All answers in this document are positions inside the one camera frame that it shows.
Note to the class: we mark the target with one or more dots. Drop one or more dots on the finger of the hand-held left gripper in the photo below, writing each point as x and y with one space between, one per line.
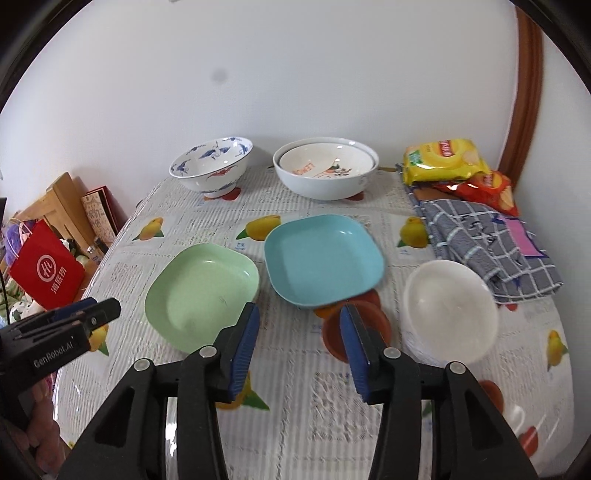
101 314
76 307

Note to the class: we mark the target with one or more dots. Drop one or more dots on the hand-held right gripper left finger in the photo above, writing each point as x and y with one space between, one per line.
244 341

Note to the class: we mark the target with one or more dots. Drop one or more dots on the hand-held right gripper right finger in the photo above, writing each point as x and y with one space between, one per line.
355 341

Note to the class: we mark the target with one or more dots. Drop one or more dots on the green square plate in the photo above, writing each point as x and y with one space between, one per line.
198 295

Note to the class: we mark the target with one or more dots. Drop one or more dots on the blue square plate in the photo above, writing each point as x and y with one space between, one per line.
323 261

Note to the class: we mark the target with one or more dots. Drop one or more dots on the small white bowl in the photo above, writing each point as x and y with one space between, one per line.
450 311

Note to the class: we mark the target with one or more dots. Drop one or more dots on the person's left hand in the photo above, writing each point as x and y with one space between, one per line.
39 424

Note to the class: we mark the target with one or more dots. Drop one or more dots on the red paper bag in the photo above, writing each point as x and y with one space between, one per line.
46 267

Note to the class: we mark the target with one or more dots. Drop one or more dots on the fruit printed tablecloth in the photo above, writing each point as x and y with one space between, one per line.
295 415

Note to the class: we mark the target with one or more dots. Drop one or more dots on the patterned flat box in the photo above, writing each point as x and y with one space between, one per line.
101 214

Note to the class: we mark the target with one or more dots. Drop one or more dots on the wooden chair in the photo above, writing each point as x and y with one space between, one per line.
55 203

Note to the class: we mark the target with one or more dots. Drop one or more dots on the large white bowl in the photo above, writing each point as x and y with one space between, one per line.
323 184

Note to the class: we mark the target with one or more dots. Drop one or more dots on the grey checked cloth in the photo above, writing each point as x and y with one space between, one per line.
480 240

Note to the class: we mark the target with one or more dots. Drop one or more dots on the white bowl with orange print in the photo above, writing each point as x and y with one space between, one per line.
323 164

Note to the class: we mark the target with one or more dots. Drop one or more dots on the blue crane print bowl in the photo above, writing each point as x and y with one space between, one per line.
210 164

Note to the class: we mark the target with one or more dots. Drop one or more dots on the pink paper sheet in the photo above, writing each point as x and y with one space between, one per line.
524 235

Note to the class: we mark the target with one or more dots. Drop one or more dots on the yellow chip bag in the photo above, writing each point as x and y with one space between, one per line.
441 161

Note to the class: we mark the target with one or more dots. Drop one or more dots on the red chip bag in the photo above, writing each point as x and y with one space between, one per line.
489 187

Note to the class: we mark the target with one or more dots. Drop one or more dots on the brown wooden door frame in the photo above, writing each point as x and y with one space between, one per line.
524 92

